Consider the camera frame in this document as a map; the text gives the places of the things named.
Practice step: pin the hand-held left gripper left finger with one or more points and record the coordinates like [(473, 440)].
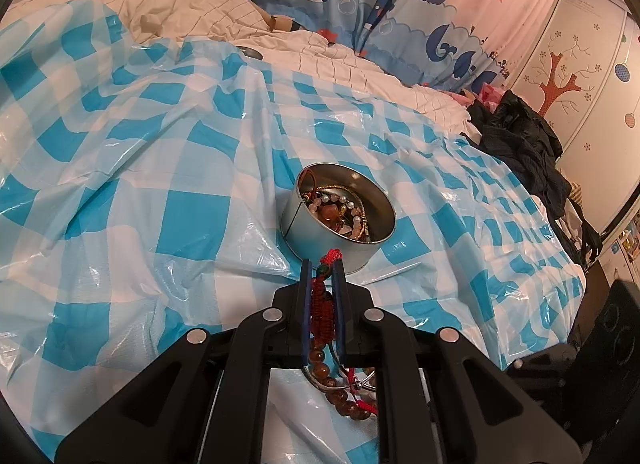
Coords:
[(305, 314)]

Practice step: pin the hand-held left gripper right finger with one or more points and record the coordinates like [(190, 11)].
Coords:
[(340, 314)]

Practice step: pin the round metal tin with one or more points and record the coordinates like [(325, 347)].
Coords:
[(300, 229)]

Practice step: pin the blue checkered plastic sheet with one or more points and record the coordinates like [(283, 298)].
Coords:
[(150, 169)]

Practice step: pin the pile of black clothes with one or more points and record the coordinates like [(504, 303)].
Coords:
[(525, 144)]

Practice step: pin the black boxy object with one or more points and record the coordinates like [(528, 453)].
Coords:
[(600, 359)]

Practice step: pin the pink cloth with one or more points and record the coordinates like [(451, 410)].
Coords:
[(487, 94)]

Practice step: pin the small brown object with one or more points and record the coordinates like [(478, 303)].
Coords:
[(277, 22)]

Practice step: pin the colourful stickers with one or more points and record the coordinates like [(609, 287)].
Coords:
[(627, 241)]

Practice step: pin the white quilt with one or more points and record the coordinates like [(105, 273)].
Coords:
[(200, 4)]

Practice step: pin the wardrobe with tree sticker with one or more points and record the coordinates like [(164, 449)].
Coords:
[(590, 69)]

